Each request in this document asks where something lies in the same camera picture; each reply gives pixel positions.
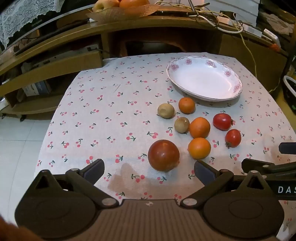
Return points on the large orange in basket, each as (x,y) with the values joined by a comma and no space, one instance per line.
(133,3)

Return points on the cherry print tablecloth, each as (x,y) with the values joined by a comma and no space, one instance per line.
(104,111)

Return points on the black and white basket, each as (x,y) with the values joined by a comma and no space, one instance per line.
(290,92)

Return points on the yellowish brown round fruit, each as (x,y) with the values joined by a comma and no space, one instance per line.
(165,110)

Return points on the cardboard box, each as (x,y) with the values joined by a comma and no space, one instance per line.
(37,88)

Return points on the white power strip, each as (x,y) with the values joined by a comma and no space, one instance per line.
(266,33)

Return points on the white lace cloth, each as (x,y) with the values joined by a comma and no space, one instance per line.
(20,16)

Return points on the white floral rim plate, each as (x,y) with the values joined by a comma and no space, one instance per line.
(203,78)

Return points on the yellow apple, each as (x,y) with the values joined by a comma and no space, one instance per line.
(103,5)

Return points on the small orange mandarin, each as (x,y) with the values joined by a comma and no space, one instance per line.
(186,105)

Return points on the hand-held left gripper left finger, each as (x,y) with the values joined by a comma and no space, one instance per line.
(93,171)

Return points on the black television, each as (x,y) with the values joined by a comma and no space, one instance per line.
(48,27)

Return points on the woven fruit basket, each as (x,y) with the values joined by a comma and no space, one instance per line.
(120,14)

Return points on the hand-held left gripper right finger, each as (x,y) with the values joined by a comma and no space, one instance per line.
(204,173)

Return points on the small red tomato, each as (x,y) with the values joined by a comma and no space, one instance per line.
(233,138)

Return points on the large dark red tomato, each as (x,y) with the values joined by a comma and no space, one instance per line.
(163,155)

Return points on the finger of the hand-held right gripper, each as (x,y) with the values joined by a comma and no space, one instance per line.
(261,165)
(288,148)

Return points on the wooden cabinet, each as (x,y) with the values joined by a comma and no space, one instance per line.
(76,62)

